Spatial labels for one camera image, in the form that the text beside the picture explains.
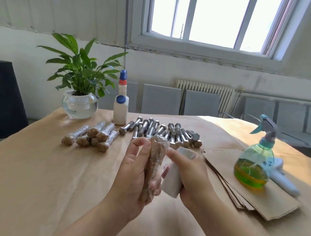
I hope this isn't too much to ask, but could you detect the person's right hand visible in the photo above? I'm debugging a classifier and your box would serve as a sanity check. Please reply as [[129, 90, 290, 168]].
[[160, 147, 214, 210]]

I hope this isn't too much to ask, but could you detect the person's left hand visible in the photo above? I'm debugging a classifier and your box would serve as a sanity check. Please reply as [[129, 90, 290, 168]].
[[104, 136, 163, 223]]

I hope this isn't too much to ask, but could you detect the white cling film roll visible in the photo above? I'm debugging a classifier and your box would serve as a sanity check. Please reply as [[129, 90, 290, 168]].
[[161, 147, 197, 198]]

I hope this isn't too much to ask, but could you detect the pile of steel bolts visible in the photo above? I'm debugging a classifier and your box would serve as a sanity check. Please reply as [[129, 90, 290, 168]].
[[119, 117, 203, 149]]

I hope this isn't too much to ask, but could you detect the green spray bottle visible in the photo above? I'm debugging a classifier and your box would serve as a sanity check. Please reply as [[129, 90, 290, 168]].
[[234, 114, 279, 189]]

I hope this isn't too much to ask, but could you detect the steel hex bolt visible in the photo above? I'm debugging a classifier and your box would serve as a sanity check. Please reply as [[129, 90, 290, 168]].
[[61, 125, 91, 146]]

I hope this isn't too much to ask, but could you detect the stack of brown paper sheets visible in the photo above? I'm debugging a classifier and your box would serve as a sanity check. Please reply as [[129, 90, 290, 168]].
[[202, 148, 302, 222]]

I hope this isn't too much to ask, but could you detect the person's right forearm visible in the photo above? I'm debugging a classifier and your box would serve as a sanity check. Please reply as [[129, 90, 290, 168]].
[[187, 192, 263, 236]]

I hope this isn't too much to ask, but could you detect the grey chair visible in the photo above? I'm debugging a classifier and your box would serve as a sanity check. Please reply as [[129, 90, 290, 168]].
[[241, 96, 279, 128], [276, 101, 311, 147], [141, 84, 183, 115], [99, 80, 139, 112], [183, 89, 222, 117]]

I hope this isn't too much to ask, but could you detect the white glue bottle blue cap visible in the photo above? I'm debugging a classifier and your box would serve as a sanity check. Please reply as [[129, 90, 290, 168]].
[[113, 69, 130, 125]]

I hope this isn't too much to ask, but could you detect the large brown paper table cover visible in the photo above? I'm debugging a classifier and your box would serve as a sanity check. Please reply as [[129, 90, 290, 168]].
[[0, 108, 311, 236]]

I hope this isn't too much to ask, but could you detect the white radiator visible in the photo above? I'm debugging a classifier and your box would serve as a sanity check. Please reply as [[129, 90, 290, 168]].
[[175, 79, 235, 115]]

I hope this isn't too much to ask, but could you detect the white handheld controller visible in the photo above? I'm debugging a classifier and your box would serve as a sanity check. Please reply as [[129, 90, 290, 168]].
[[270, 157, 301, 197]]

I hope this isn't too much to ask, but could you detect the round glass vase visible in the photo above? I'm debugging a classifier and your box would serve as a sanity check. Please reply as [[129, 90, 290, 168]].
[[62, 91, 99, 120]]

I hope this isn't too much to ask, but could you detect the green leafy plant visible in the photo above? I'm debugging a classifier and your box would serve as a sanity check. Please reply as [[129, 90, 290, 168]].
[[36, 33, 129, 98]]

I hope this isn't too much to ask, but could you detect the black trash bin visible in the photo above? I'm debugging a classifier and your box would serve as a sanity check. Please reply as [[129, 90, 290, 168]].
[[0, 60, 29, 139]]

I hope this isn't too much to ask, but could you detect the white framed window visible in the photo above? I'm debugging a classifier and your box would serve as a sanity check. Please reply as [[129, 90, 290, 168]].
[[129, 0, 311, 74]]

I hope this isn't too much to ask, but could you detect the white vertical blind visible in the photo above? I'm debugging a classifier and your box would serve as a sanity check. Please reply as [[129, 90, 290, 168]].
[[0, 0, 132, 48]]

